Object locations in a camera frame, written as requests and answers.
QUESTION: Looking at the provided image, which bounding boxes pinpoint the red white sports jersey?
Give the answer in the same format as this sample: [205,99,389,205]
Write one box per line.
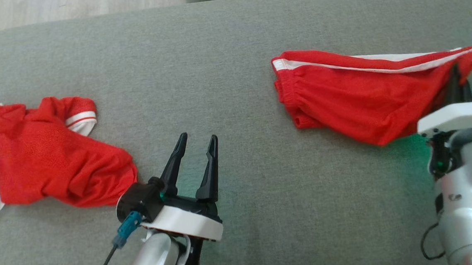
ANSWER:
[0,91,140,215]

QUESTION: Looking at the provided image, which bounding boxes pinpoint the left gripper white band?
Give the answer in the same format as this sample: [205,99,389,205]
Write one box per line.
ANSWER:
[135,130,226,247]

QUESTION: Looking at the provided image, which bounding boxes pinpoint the left arm cable blue plug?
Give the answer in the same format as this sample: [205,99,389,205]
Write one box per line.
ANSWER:
[85,211,147,265]

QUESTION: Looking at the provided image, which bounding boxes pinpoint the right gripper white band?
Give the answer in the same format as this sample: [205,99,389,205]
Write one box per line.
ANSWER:
[413,63,472,137]

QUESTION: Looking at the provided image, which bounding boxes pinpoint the grey sofa seat cushion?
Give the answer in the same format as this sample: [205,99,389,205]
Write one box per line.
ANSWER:
[0,0,472,265]

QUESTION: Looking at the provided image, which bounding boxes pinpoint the red white sports shorts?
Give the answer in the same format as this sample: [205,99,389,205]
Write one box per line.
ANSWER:
[271,38,472,154]

